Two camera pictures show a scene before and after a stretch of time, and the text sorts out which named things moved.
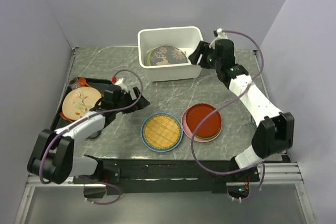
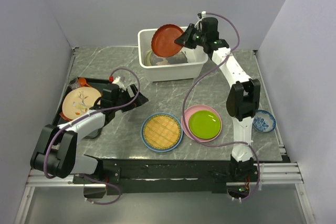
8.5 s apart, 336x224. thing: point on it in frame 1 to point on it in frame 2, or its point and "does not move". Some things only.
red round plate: [210, 127] to [163, 39]
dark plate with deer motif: [167, 55] does not move
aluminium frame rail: [289, 173] does not move
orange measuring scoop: [82, 82] does not move
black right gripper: [203, 48] to [185, 39]
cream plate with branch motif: [147, 57] does not move
